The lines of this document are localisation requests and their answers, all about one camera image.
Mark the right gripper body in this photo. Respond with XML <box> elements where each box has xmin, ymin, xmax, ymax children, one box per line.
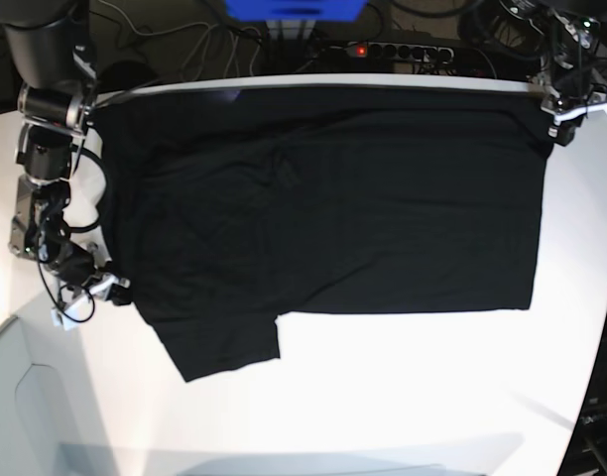
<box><xmin>40</xmin><ymin>242</ymin><xmax>113</xmax><ymax>298</ymax></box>

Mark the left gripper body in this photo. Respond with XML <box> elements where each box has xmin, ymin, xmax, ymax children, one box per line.
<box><xmin>540</xmin><ymin>69</ymin><xmax>607</xmax><ymax>117</ymax></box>

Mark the black T-shirt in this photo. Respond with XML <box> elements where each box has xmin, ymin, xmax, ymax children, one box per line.
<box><xmin>95</xmin><ymin>88</ymin><xmax>553</xmax><ymax>381</ymax></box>

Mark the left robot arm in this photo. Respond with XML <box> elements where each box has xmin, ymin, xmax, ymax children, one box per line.
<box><xmin>458</xmin><ymin>1</ymin><xmax>607</xmax><ymax>146</ymax></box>

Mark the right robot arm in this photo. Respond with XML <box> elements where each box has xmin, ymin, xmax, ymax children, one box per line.
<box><xmin>0</xmin><ymin>1</ymin><xmax>131</xmax><ymax>306</ymax></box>

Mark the grey cabinet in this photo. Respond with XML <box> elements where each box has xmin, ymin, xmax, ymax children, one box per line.
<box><xmin>0</xmin><ymin>318</ymin><xmax>94</xmax><ymax>475</ymax></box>

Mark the black power strip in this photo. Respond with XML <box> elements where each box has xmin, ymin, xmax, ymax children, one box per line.
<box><xmin>346</xmin><ymin>42</ymin><xmax>455</xmax><ymax>64</ymax></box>

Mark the blue box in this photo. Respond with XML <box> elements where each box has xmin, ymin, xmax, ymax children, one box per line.
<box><xmin>224</xmin><ymin>0</ymin><xmax>367</xmax><ymax>22</ymax></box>

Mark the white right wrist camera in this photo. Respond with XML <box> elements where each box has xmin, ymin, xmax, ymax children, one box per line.
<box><xmin>51</xmin><ymin>296</ymin><xmax>96</xmax><ymax>331</ymax></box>

